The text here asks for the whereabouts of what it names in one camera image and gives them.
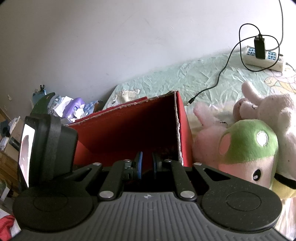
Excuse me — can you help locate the dark green paper fan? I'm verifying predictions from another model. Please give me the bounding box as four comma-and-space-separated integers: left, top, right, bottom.
30, 92, 56, 115

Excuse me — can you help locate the large red cardboard box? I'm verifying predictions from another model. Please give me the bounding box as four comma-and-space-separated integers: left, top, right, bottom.
69, 91, 193, 170

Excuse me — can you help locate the pink bunny plush toy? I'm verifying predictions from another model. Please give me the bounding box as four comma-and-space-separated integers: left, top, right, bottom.
192, 102, 229, 172

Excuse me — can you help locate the green mushroom plush toy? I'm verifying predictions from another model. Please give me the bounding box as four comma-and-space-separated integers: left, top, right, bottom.
218, 120, 278, 188

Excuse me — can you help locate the light green bed sheet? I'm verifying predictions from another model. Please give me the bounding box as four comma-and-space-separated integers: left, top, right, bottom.
102, 51, 296, 112

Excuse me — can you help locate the yellow plush toy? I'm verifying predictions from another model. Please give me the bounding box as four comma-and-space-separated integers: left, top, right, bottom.
271, 173, 295, 199

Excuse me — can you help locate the white bunny plush toy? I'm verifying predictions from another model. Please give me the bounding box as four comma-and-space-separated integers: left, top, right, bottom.
233, 81, 295, 181

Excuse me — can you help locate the black charger plug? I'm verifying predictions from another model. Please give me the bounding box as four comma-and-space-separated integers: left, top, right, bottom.
254, 34, 265, 59

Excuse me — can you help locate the white power strip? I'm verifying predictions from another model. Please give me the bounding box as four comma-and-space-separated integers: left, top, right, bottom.
242, 46, 286, 72

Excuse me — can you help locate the black charging cable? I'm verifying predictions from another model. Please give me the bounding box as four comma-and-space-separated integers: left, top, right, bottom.
188, 0, 284, 107

